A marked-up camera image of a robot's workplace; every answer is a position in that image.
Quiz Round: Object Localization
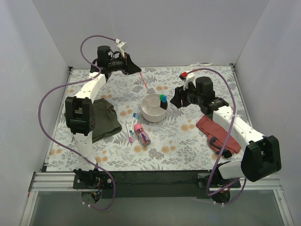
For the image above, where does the orange pink pen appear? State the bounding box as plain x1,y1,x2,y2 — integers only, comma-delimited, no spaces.
139,72,148,90

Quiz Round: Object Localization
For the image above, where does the blue black highlighter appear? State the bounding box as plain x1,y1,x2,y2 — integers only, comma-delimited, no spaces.
160,96,168,110

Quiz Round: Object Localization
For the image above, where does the white round organizer container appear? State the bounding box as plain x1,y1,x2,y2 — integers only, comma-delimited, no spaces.
141,93,168,122

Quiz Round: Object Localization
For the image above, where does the blue capped marker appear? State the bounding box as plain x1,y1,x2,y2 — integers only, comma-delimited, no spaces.
130,113,136,134

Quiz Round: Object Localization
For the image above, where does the pink capped marker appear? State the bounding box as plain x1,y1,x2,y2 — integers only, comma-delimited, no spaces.
126,122,133,144

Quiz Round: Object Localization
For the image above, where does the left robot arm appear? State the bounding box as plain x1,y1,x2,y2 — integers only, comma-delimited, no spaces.
65,42,141,188

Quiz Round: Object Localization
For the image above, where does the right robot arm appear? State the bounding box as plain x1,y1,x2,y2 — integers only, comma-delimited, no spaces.
170,73,282,187

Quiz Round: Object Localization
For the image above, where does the red cloth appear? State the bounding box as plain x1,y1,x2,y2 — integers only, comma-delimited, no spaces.
196,115,241,158

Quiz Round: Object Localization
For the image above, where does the pink lid pencil jar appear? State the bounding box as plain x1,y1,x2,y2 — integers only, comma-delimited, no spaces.
134,124,151,146

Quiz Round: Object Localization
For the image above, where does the dark green cloth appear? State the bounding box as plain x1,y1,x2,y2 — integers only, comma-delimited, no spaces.
64,98,122,144

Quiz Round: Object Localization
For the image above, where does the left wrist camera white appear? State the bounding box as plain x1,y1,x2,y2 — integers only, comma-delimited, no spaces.
115,39,129,58

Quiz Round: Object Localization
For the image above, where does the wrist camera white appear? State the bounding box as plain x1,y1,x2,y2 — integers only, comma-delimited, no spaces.
179,72,195,90
115,39,129,58

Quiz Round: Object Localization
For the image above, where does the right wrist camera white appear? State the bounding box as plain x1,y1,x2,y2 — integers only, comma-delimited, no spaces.
179,72,195,90

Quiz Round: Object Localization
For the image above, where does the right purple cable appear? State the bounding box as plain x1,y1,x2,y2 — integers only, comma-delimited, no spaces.
188,68,247,206

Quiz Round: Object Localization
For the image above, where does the purple cable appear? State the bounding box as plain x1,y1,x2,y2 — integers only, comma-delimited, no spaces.
188,68,247,206
39,35,116,211

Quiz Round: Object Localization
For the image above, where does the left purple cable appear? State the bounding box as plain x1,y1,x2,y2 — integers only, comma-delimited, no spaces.
39,35,116,211

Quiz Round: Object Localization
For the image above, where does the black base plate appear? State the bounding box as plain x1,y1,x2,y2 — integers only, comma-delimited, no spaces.
72,169,242,200

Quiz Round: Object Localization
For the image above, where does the aluminium front rail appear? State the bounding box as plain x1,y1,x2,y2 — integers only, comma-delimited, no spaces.
21,170,294,226

